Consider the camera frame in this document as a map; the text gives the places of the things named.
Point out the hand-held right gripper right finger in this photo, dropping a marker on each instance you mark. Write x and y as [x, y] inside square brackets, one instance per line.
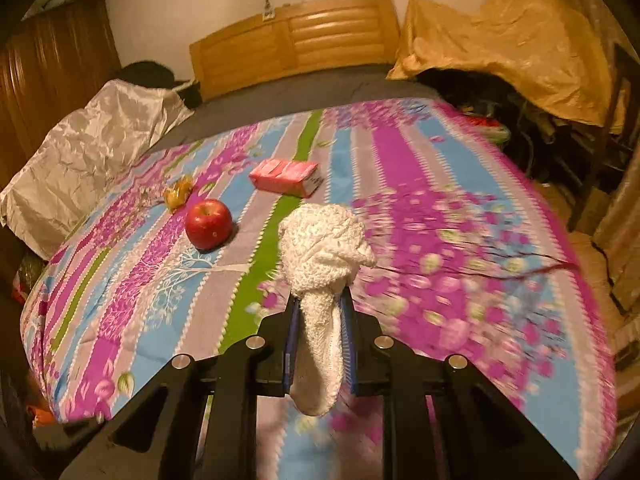
[351, 360]

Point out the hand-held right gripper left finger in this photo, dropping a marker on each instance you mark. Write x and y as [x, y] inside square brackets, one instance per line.
[290, 350]

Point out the white knitted sock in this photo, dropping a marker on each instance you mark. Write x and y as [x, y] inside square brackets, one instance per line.
[320, 250]

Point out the striped floral bed sheet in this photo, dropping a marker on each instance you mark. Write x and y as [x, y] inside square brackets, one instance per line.
[425, 260]

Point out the red apple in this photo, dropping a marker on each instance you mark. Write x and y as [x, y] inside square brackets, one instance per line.
[209, 225]

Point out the pink tissue pack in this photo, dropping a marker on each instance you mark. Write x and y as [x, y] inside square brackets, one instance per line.
[285, 176]

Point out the small yellow toy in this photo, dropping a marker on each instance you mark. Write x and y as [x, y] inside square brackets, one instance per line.
[179, 194]

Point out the grey mattress cover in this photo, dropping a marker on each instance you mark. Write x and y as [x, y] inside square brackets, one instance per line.
[300, 95]

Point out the red plastic bag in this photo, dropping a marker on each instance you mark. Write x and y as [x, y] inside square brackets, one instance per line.
[21, 287]

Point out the white satin cloth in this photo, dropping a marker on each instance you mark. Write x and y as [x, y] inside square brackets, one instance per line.
[85, 160]

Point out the dark items under cover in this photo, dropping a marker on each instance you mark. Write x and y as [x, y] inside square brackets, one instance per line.
[480, 95]

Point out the wooden headboard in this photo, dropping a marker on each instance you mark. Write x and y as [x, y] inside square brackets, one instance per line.
[295, 45]

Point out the dark clothing pile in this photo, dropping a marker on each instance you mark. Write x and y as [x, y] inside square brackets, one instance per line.
[150, 77]

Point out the dark wooden chair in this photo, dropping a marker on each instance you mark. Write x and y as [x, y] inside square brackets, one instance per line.
[602, 135]

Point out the yellow cloth cover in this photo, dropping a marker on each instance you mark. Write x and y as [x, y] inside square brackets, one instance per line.
[510, 40]

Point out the brown wooden wardrobe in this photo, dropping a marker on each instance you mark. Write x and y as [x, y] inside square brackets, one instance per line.
[45, 85]

